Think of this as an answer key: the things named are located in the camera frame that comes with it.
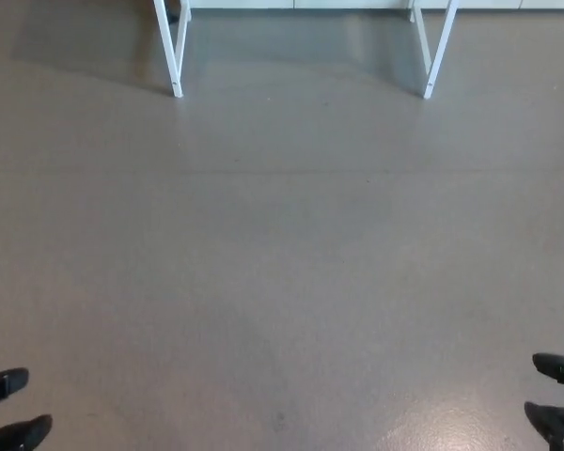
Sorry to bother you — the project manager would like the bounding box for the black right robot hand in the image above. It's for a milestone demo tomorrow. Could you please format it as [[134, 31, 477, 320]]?
[[524, 352, 564, 451]]

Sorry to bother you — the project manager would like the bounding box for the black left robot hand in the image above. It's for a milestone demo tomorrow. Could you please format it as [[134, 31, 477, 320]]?
[[0, 367, 54, 451]]

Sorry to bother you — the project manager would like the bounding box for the white metal table leg frame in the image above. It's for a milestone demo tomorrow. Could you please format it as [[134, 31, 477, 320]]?
[[408, 0, 460, 101], [152, 0, 193, 99]]

